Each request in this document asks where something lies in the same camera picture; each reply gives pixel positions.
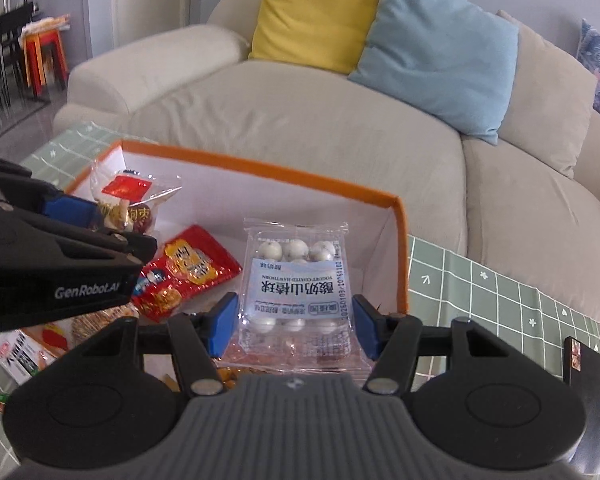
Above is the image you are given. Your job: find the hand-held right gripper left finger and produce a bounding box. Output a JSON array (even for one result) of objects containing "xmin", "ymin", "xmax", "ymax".
[{"xmin": 45, "ymin": 292, "xmax": 240, "ymax": 395}]

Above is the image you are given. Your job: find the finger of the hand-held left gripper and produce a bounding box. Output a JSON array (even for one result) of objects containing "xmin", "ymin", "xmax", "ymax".
[
  {"xmin": 0, "ymin": 150, "xmax": 104, "ymax": 233},
  {"xmin": 0, "ymin": 201, "xmax": 159, "ymax": 266}
]

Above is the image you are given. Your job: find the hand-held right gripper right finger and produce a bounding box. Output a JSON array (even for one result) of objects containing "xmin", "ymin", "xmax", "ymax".
[{"xmin": 352, "ymin": 294, "xmax": 548, "ymax": 395}]

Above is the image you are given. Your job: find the bone-shaped packet of orange snacks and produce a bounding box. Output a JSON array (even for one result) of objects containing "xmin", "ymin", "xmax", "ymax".
[{"xmin": 160, "ymin": 364, "xmax": 266, "ymax": 392}]

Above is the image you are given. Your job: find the clear date walnut packet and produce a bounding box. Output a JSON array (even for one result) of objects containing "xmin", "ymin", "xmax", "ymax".
[{"xmin": 90, "ymin": 156, "xmax": 183, "ymax": 236}]

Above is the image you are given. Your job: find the large red snack packet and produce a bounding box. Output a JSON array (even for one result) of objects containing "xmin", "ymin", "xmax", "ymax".
[{"xmin": 130, "ymin": 225, "xmax": 243, "ymax": 322}]

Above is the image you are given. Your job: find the white snack packet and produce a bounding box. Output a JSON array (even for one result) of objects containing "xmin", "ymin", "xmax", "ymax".
[{"xmin": 0, "ymin": 327, "xmax": 73, "ymax": 386}]

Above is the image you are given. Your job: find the striped cracker packet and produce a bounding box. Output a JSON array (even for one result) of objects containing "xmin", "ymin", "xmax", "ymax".
[{"xmin": 71, "ymin": 304, "xmax": 141, "ymax": 348}]

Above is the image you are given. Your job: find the clear packet of white balls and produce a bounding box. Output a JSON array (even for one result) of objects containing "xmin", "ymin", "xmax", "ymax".
[{"xmin": 237, "ymin": 216, "xmax": 370, "ymax": 373}]

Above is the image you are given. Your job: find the orange cardboard box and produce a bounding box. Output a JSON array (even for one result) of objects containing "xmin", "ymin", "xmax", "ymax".
[{"xmin": 62, "ymin": 139, "xmax": 411, "ymax": 321}]

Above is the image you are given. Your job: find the red plastic stool stack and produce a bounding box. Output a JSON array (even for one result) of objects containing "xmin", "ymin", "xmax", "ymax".
[{"xmin": 22, "ymin": 27, "xmax": 70, "ymax": 98}]

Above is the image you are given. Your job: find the black dining chair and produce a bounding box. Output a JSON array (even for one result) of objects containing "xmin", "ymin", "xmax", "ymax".
[{"xmin": 0, "ymin": 2, "xmax": 36, "ymax": 121}]

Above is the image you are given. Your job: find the cream cloth bundle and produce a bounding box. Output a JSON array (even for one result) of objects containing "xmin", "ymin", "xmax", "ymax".
[{"xmin": 24, "ymin": 15, "xmax": 72, "ymax": 38}]

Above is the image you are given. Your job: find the beige sofa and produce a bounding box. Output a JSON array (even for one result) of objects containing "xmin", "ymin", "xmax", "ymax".
[{"xmin": 54, "ymin": 0, "xmax": 600, "ymax": 341}]

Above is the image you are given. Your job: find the white door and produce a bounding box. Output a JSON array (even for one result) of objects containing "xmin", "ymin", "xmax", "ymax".
[{"xmin": 87, "ymin": 0, "xmax": 181, "ymax": 56}]

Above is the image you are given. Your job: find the black notebook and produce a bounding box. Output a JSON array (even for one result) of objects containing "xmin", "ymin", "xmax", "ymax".
[{"xmin": 562, "ymin": 336, "xmax": 600, "ymax": 480}]

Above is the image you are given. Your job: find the light blue cushion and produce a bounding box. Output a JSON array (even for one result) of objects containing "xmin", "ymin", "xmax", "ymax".
[{"xmin": 347, "ymin": 0, "xmax": 521, "ymax": 147}]

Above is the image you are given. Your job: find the beige cushion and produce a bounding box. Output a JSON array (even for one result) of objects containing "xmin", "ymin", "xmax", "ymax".
[{"xmin": 495, "ymin": 10, "xmax": 598, "ymax": 180}]

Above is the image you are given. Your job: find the yellow cushion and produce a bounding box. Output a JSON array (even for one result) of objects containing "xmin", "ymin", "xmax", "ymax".
[{"xmin": 248, "ymin": 0, "xmax": 387, "ymax": 75}]

